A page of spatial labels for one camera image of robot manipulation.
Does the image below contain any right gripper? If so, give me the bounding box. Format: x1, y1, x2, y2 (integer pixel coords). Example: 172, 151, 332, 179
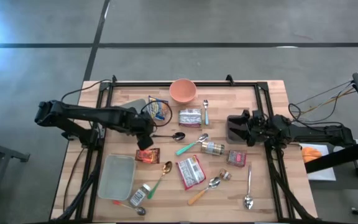
242, 108, 273, 147

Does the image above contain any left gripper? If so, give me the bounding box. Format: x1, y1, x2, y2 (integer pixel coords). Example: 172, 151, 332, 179
124, 107, 155, 151

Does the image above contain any orange taco seasoning packet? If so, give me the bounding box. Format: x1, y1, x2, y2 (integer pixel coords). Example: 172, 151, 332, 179
134, 147, 161, 165

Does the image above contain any black spoon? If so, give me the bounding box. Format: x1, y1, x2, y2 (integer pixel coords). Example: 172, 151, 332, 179
150, 131, 186, 141

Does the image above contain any gold lid spice jar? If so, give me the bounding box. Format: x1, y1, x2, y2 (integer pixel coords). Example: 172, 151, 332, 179
200, 141, 226, 156

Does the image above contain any light blue handled spoon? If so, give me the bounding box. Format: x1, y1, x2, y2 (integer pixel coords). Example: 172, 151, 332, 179
203, 99, 210, 126

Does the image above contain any gold spoon green handle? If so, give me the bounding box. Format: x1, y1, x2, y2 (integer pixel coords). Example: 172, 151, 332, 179
147, 161, 173, 200

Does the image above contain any pink silver ramen packet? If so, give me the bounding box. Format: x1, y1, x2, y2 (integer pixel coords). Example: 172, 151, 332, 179
178, 108, 203, 128

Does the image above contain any small glass spice jar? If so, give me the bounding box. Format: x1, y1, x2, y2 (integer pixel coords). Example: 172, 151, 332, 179
218, 168, 232, 181

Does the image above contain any white translucent plastic bin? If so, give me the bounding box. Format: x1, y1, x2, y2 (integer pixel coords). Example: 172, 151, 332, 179
97, 154, 137, 202

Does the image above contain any red ramen packet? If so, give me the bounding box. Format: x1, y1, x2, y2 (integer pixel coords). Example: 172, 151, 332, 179
175, 155, 207, 191

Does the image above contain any white lid bagel seasoning jar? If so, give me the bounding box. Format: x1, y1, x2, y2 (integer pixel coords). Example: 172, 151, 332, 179
128, 183, 152, 208

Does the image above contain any all silver spoon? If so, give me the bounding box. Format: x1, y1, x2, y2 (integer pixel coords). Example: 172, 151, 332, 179
244, 164, 254, 210

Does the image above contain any peach plastic bowl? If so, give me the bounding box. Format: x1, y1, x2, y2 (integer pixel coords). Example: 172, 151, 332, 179
168, 78, 198, 105

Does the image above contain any orange object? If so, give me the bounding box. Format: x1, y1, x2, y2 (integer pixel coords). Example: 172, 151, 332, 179
301, 146, 323, 164

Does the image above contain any white board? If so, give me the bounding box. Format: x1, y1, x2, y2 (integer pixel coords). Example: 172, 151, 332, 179
299, 142, 337, 182

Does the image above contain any white plastic container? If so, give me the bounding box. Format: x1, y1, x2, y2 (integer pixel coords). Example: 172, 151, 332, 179
333, 139, 358, 153

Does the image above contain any grey side table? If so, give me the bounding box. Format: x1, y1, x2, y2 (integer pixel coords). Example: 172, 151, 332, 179
0, 136, 30, 218

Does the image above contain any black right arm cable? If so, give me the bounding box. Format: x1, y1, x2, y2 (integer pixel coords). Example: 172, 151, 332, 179
287, 102, 344, 129

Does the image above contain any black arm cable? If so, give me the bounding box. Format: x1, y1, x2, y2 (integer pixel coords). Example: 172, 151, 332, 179
60, 79, 113, 102
287, 102, 344, 129

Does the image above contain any black metal table frame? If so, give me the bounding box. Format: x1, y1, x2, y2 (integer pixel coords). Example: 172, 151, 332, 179
54, 74, 318, 223

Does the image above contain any teal handled spoon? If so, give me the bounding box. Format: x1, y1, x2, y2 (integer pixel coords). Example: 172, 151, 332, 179
175, 133, 209, 157

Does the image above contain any yellow handled spoon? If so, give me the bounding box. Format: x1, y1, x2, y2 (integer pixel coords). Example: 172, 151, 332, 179
187, 176, 221, 206

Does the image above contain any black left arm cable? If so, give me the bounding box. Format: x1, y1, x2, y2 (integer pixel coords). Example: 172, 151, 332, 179
60, 79, 113, 102

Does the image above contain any orange grey cable bundle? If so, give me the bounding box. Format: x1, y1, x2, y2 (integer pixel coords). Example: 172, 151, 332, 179
293, 80, 354, 116

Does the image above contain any red handled small spoon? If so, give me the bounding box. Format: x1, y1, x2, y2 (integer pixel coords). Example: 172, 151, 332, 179
112, 200, 147, 217

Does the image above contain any brown table cable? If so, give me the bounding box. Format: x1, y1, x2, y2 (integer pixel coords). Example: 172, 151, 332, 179
62, 147, 86, 212

